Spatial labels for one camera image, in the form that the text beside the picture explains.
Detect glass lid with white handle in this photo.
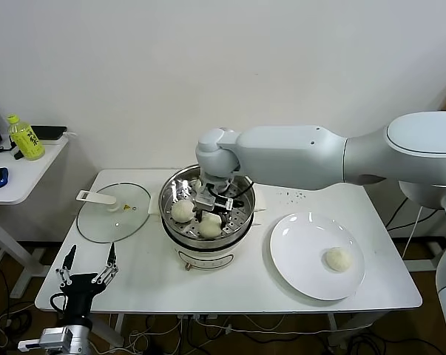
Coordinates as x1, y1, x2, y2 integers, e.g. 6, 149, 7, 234
76, 181, 152, 244

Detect white electric cooking pot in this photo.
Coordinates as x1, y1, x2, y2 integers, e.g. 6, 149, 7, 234
148, 187, 268, 273

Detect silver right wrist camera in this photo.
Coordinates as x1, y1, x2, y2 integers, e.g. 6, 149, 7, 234
195, 195, 217, 212

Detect white power strip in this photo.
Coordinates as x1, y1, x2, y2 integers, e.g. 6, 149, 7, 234
177, 313, 219, 321

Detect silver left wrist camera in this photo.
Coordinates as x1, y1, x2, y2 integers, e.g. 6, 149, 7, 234
17, 327, 67, 351

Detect round white plate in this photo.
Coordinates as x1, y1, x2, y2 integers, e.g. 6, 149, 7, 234
269, 212, 367, 301

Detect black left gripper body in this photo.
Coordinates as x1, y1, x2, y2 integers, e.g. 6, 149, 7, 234
61, 273, 108, 322

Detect black smartphone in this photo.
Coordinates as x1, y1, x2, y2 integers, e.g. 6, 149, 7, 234
30, 125, 69, 141

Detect scattered black crumbs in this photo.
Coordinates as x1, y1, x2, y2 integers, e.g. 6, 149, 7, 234
280, 189, 308, 204

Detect yellow green tea bottle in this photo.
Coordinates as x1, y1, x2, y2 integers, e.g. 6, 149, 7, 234
8, 114, 47, 162

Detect white hanging cable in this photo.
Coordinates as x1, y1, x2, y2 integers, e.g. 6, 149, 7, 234
402, 206, 424, 260

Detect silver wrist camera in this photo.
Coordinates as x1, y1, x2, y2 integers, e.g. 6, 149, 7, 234
195, 195, 217, 212
17, 327, 67, 351

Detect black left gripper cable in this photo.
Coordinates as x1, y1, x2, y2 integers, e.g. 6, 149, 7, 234
50, 292, 67, 311

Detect white side table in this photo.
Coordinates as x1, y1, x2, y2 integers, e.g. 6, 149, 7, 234
0, 135, 71, 299
405, 240, 446, 275

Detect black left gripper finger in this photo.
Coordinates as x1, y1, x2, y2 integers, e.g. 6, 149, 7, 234
92, 242, 119, 285
55, 243, 78, 288

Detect perforated steel steamer basket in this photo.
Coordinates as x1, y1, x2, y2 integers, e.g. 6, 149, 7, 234
159, 165, 256, 249

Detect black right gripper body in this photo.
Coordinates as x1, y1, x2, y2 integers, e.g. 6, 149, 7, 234
203, 183, 234, 215

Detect black power adapter cable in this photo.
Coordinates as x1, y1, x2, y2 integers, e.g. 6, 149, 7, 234
386, 195, 433, 232

